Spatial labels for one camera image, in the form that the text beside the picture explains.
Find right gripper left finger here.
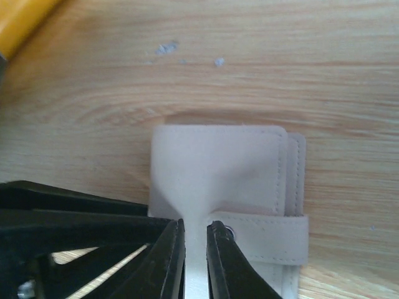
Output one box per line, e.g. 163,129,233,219
110,219,186,298

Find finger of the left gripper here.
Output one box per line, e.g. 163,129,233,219
1,181,172,298

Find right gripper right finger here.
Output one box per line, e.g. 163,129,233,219
206,221,281,299

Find beige card holder wallet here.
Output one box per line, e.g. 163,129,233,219
148,125,309,298

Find yellow bin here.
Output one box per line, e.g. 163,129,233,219
1,0,60,60

